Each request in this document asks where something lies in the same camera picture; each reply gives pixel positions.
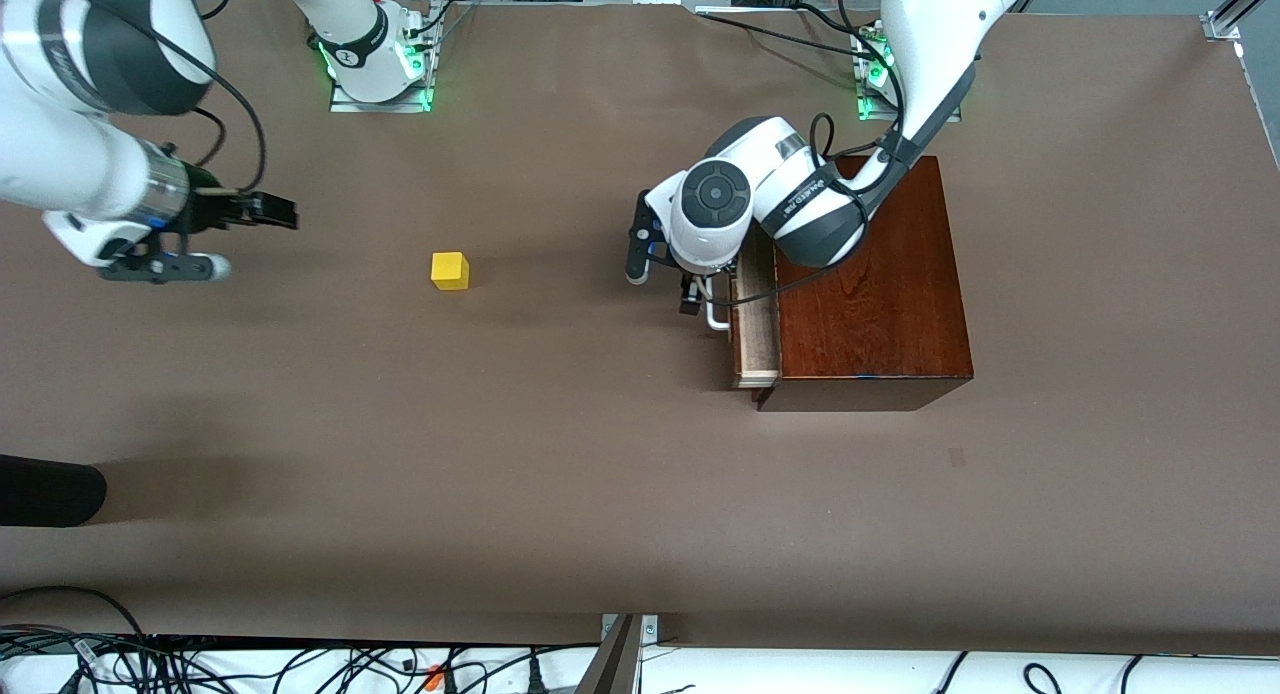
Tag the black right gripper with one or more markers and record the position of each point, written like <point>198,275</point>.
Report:
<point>212,208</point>

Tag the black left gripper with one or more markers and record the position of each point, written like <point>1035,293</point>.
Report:
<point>690,295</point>

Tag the yellow cube block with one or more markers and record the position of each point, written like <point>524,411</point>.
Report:
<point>449,272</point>

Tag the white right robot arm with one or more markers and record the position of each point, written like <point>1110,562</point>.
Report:
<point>60,144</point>

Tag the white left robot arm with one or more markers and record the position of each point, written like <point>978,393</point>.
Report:
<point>930,34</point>

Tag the dark wooden drawer cabinet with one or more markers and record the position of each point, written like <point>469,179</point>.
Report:
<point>880,314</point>

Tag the black cylindrical object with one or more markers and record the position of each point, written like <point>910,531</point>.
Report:
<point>50,491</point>

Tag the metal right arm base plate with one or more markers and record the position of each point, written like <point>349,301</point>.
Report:
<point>380,105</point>

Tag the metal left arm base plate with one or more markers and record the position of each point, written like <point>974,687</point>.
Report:
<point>866,104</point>

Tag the aluminium frame post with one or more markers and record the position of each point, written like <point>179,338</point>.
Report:
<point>615,664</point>

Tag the aluminium corner bracket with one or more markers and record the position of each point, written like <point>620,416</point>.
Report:
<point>1222,26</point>

